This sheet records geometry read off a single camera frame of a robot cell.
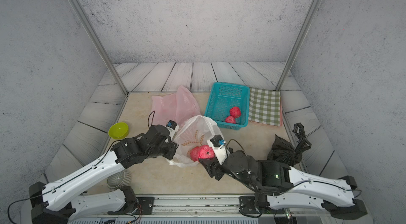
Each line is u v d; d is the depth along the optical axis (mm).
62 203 404
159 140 539
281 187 411
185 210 726
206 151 576
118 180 724
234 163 432
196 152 829
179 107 1056
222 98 1185
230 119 984
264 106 1111
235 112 1014
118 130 988
